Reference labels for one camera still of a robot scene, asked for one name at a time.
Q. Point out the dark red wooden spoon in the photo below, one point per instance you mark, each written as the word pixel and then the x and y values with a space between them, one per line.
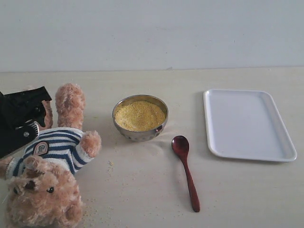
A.
pixel 181 148

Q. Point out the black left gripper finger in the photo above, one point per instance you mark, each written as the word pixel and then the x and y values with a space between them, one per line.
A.
pixel 26 101
pixel 19 115

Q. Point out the white rectangular plastic tray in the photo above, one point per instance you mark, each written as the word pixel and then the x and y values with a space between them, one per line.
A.
pixel 246 124

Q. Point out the steel bowl of yellow millet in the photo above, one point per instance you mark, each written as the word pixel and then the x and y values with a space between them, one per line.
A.
pixel 140 118

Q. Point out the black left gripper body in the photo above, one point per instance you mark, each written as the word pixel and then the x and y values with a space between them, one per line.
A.
pixel 13 140

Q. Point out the tan teddy bear striped sweater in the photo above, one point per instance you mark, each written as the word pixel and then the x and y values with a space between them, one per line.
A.
pixel 42 187

